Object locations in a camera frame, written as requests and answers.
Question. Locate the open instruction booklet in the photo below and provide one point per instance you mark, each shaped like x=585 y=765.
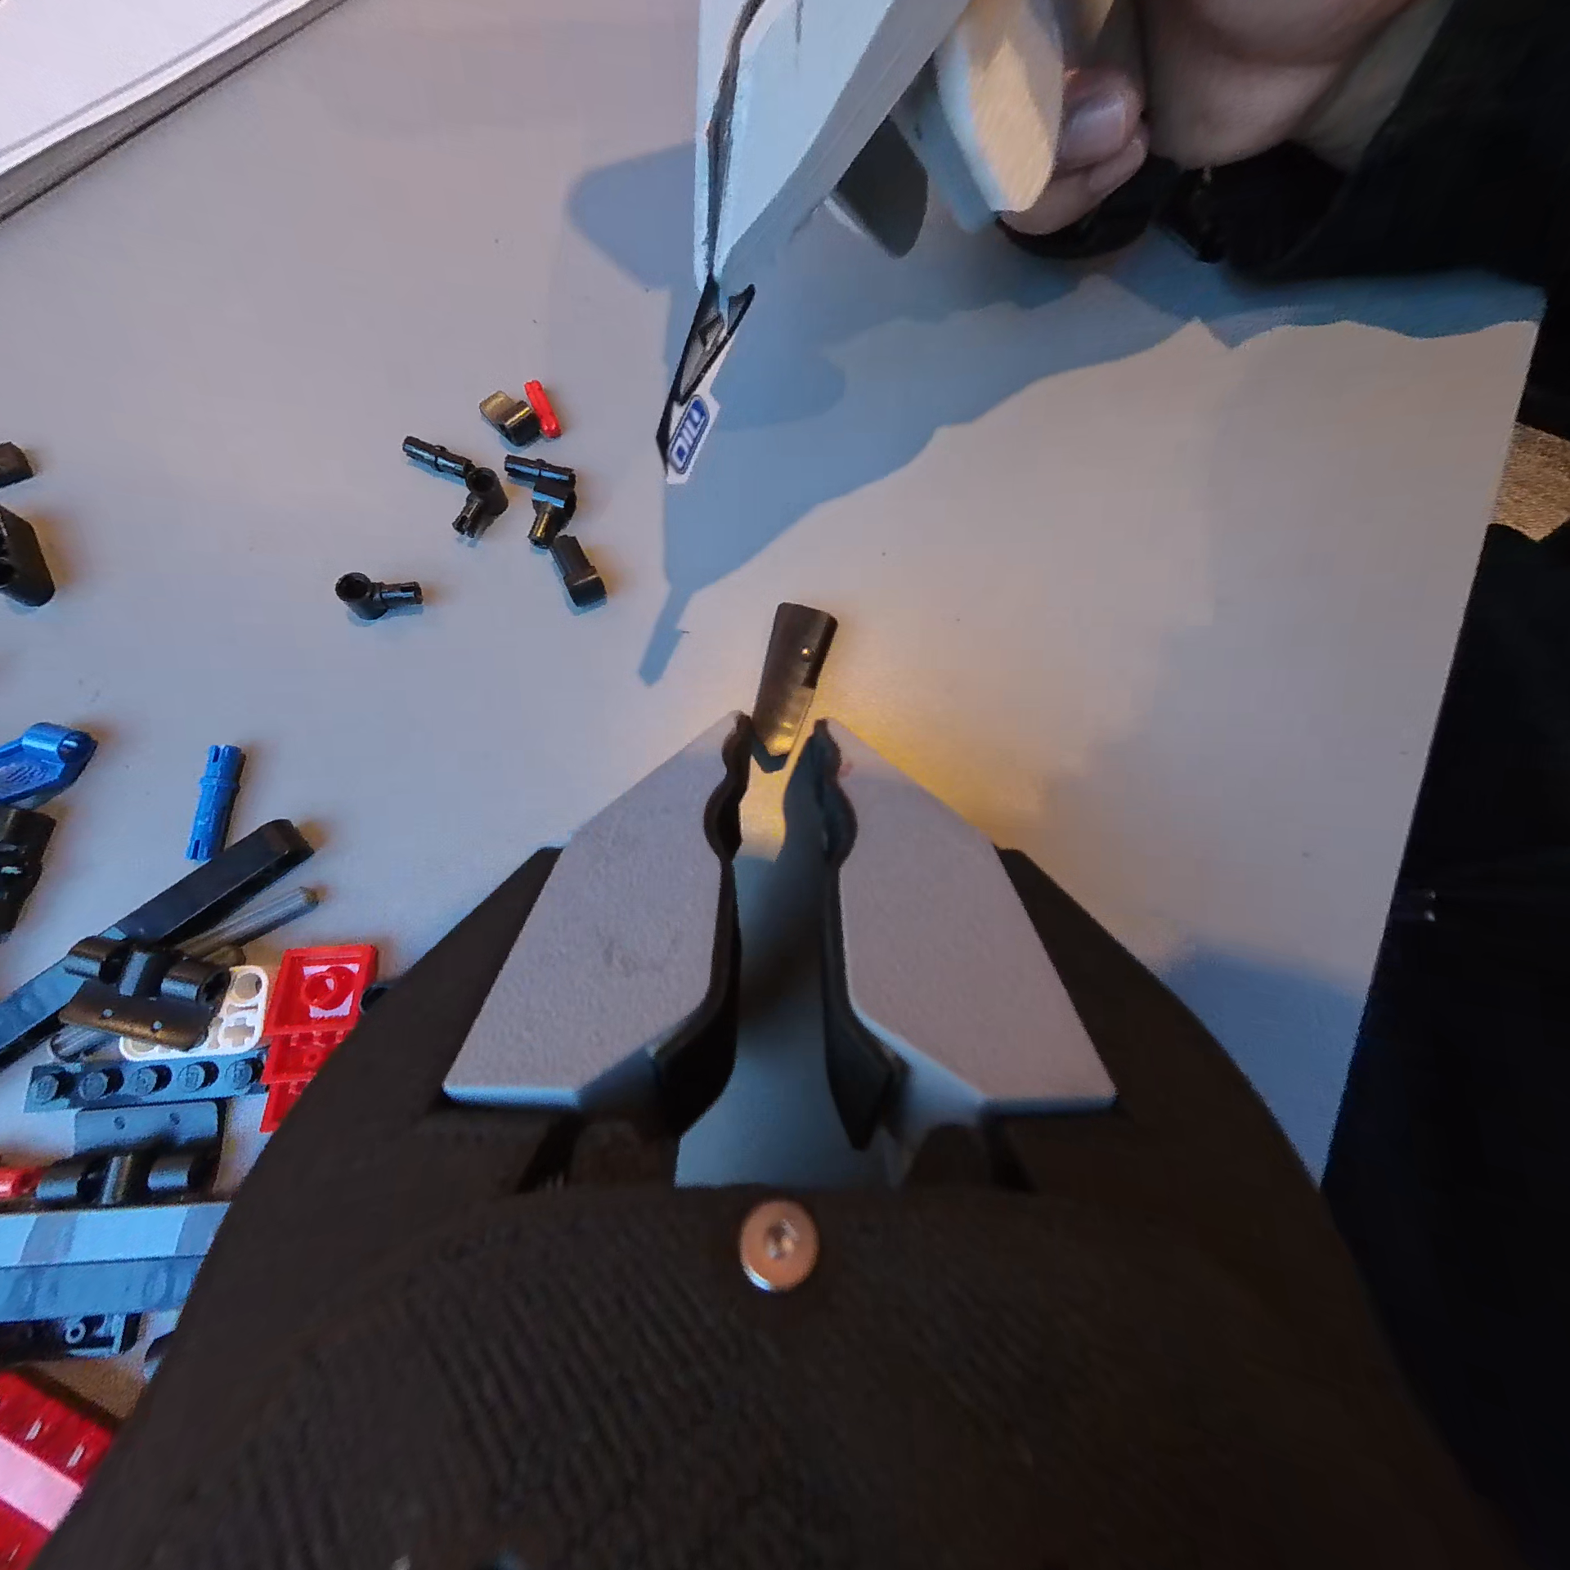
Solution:
x=122 y=75

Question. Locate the person's right hand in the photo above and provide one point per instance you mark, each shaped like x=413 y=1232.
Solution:
x=1226 y=75

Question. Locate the person's right forearm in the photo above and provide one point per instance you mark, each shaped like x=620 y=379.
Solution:
x=1447 y=184

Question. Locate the person's dark trousers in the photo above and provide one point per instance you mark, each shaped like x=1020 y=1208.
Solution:
x=1459 y=1043

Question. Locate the small red pin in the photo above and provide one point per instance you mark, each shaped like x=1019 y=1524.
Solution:
x=541 y=410

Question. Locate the black connector brick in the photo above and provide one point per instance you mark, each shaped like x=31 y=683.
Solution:
x=791 y=675

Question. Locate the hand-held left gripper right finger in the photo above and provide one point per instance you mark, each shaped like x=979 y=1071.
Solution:
x=968 y=969

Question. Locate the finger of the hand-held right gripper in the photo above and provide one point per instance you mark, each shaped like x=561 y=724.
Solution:
x=834 y=111
x=729 y=124

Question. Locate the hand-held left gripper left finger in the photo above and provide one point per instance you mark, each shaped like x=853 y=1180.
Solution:
x=600 y=958

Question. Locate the grey desk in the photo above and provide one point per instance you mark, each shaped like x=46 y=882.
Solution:
x=1104 y=614

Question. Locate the pile of toy bricks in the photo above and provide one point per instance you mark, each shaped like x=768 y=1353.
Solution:
x=147 y=1043

